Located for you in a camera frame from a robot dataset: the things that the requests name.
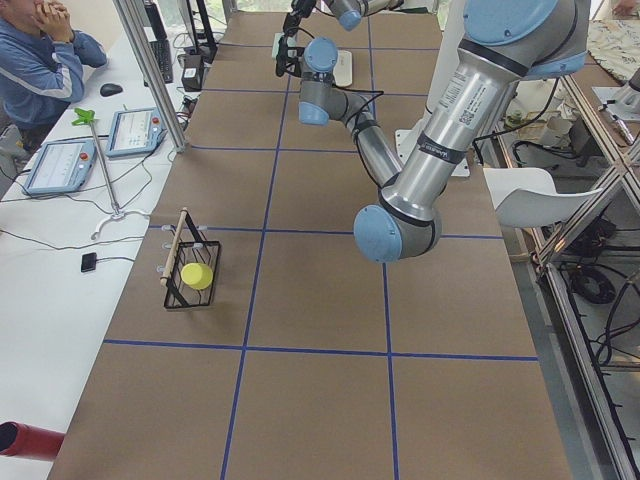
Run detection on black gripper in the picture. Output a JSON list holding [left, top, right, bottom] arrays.
[[275, 34, 303, 78], [282, 0, 316, 35]]

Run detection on light green plastic cup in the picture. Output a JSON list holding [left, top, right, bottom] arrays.
[[271, 32, 283, 60]]

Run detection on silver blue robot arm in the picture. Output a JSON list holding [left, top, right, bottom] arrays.
[[275, 0, 590, 263], [282, 0, 404, 36]]

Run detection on white plastic tray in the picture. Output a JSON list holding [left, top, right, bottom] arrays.
[[333, 49, 353, 88]]

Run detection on yellow plastic cup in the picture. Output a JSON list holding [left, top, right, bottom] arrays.
[[180, 262, 214, 291]]

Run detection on black power adapter box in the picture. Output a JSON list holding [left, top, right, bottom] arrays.
[[181, 54, 204, 92]]

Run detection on black keyboard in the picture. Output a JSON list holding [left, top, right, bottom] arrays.
[[149, 39, 174, 83]]

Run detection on far teach pendant tablet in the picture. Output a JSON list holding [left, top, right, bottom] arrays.
[[105, 108, 166, 158]]

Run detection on teach pendant tablet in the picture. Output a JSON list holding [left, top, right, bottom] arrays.
[[105, 108, 166, 158], [23, 140, 96, 197]]

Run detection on black computer mouse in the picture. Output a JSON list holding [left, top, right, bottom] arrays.
[[99, 83, 123, 97]]

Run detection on metal stand with green clip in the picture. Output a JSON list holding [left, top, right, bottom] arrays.
[[72, 107, 150, 240]]

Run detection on person in blue hoodie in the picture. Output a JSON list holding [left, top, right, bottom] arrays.
[[1, 1, 107, 130]]

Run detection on near teach pendant tablet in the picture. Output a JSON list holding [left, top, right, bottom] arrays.
[[23, 140, 96, 197]]

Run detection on white chair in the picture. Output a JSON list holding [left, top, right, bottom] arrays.
[[484, 167, 604, 228]]

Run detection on small black device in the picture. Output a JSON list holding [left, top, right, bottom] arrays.
[[80, 252, 98, 273]]

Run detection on red cylinder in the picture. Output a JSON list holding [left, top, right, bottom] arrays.
[[1, 421, 65, 461]]

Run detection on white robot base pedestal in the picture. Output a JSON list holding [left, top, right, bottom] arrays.
[[396, 0, 466, 164]]

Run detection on aluminium frame post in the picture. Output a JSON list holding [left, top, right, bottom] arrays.
[[113, 0, 187, 153]]

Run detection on wooden basket handle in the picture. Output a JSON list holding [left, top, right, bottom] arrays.
[[160, 207, 189, 286]]

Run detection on black wire basket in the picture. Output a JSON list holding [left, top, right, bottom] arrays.
[[160, 208, 222, 310]]

